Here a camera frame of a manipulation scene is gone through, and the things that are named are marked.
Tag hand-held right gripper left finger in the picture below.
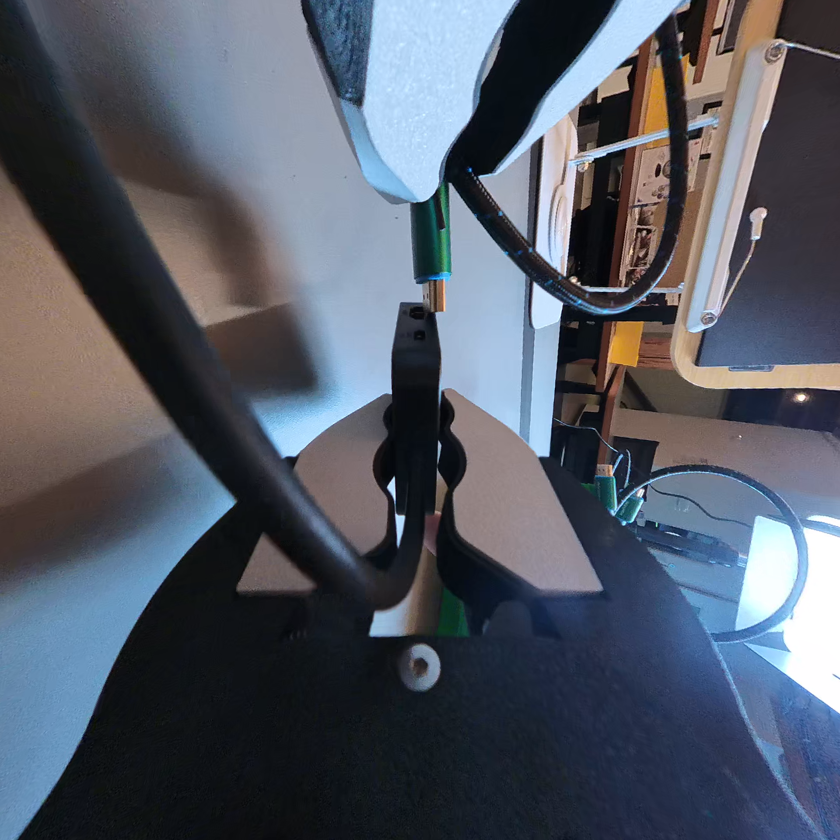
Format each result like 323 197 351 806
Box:
236 394 399 595

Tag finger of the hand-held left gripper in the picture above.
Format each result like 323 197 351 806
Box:
449 0 691 178
338 0 522 206

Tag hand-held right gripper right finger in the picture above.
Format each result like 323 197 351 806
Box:
436 387 603 597

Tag braided HDMI cable green plugs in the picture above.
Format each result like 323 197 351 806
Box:
408 13 691 317
594 462 809 645

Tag green plastic bin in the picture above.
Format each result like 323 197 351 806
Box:
438 586 472 637

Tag black adapter thin cable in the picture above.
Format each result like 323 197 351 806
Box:
0 0 444 613

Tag wooden desk with white card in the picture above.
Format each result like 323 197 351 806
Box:
594 36 690 391

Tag yellow cardboard box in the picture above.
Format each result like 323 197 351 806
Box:
646 56 690 142

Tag white picture card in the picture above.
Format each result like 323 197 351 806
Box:
638 146 676 206

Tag small yellow box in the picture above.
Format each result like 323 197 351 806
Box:
607 320 647 366

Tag black board with wooden rim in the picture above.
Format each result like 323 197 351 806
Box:
671 36 840 392

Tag laptop with bright screen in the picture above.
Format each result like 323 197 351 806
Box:
734 514 840 700

